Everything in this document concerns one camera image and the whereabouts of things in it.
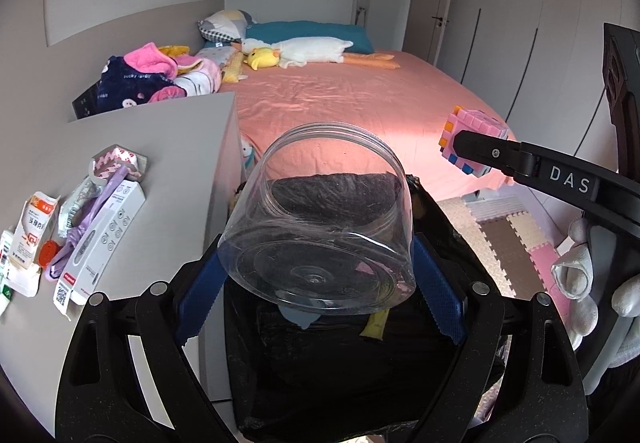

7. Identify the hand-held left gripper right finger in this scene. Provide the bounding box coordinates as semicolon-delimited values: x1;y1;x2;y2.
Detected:
412;233;588;443

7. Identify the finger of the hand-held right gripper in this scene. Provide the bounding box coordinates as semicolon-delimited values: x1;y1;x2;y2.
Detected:
451;129;539;180

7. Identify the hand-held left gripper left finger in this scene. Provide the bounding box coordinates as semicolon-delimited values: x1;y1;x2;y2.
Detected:
55;234;236;443

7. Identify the pink toy block cube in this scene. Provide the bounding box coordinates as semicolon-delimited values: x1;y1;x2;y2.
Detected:
439;105;511;180

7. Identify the black trash bag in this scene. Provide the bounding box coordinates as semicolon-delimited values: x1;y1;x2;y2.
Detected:
222;170;506;443

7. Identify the clear plastic jar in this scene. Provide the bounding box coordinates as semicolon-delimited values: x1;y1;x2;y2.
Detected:
218;121;418;315

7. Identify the crinkled printed plastic wrapper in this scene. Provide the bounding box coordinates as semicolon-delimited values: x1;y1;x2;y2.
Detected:
56;174;107;240

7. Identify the person's right hand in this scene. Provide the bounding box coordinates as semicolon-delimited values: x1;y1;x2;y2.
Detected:
550;217;640;369

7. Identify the yellow wrapper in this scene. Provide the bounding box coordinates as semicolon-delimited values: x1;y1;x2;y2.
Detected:
361;310;390;340

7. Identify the foam puzzle floor mat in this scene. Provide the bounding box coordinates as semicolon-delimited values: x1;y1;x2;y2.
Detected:
437;195;576;314

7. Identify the light blue plastic piece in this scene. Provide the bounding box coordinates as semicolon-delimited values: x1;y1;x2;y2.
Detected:
279;305;317;330

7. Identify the long white carton box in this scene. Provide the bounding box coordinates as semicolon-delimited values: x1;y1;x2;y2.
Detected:
51;179;147;321

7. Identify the purple plastic bag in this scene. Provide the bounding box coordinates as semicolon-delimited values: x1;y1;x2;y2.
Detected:
46;163;132;282

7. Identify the bed with pink sheet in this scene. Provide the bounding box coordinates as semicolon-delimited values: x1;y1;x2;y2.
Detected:
197;45;516;204

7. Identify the small white plush toy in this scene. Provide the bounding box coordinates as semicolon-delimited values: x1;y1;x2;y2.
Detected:
239;134;257;182

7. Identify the pink patterned small box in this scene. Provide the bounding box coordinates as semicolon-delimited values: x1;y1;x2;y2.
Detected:
90;144;149;182

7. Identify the white orange paper packet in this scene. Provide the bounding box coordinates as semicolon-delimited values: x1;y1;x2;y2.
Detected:
10;192;62;270

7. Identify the torn white carton piece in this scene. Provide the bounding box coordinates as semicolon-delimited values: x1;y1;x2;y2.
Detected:
0;262;42;300

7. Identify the white goose plush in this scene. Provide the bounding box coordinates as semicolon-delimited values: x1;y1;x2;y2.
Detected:
241;37;401;71

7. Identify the white green packet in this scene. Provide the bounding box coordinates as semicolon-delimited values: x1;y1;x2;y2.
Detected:
0;229;15;316

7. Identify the teal pillow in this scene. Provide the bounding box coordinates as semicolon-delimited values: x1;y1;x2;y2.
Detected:
245;20;375;54

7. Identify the white striped garment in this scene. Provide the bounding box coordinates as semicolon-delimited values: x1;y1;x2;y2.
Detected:
174;57;224;96

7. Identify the navy fleece garment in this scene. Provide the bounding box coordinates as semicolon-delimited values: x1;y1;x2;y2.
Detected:
92;55;177;114

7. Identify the black flat device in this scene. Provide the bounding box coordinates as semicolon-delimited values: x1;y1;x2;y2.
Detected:
72;82;101;120

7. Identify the long yellow patterned plush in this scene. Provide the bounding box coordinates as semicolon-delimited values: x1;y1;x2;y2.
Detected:
220;50;251;84

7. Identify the yellow duck plush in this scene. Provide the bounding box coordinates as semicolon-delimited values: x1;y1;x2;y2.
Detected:
243;48;281;72

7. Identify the pink fleece garment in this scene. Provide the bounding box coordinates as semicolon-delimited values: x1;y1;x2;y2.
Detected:
124;43;187;104

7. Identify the yellow garment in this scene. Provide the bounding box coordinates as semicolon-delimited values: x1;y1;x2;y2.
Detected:
159;45;202;74

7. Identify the grey yellow patterned pillow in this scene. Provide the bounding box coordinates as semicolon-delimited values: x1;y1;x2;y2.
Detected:
197;10;258;44

